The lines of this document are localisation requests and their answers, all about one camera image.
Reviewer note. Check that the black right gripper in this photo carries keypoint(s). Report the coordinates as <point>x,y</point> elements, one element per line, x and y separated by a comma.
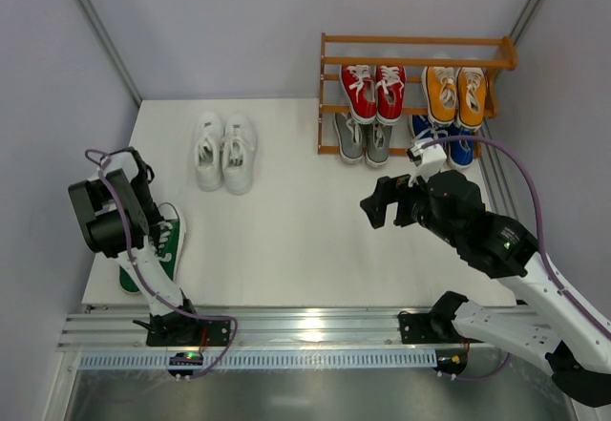
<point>401,199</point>

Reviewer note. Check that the grey canvas sneaker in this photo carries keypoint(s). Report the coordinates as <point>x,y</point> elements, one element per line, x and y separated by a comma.
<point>378,145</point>
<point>350,137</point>

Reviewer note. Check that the blue canvas sneaker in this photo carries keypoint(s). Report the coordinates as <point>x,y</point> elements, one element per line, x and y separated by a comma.
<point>422,129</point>
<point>461,151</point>

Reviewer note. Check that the red canvas sneaker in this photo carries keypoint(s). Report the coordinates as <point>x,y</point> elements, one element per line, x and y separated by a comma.
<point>359,89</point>
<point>390,82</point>

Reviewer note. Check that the orange canvas sneaker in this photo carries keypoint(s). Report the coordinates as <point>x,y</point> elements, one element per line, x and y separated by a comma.
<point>472,90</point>
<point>440,92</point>

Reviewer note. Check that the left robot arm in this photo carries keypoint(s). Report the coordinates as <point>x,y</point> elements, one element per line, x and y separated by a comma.
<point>118,218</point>

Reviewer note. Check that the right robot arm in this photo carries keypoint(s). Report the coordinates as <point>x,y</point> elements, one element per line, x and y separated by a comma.
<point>568,347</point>

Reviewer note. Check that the wooden shoe shelf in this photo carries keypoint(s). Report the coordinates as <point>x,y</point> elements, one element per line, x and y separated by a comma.
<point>505,58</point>

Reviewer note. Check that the white leather sneaker right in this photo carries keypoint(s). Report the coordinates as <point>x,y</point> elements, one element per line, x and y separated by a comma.
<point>239,149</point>

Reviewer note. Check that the white leather sneaker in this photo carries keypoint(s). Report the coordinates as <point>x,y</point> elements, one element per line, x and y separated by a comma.
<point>207,151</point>
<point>239,149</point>

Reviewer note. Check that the right controller board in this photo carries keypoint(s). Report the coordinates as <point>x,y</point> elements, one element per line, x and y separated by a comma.
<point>451,364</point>

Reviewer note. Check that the controller board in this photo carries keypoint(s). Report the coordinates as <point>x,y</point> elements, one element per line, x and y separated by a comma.
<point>185,364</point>
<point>451,364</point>

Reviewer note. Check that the white leather sneaker left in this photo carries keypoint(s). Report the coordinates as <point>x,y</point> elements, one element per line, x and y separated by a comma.
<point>207,151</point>

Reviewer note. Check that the green canvas sneaker right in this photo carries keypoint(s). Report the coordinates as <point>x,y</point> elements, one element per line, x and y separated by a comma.
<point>168,238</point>

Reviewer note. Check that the left controller board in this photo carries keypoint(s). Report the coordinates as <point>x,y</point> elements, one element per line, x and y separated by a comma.
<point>185,364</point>

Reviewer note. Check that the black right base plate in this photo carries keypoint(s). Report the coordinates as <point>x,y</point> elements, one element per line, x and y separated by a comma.
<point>428,328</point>

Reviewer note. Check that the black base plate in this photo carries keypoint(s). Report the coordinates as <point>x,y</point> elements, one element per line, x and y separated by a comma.
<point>215,330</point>
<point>428,328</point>

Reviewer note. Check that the slotted grey cable duct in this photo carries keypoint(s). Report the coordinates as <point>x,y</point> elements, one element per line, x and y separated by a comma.
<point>268,359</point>

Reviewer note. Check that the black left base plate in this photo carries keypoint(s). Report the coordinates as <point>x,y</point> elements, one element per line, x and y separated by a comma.
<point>215,330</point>

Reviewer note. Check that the aluminium mounting rail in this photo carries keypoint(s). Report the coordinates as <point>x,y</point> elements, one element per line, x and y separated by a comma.
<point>111,327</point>

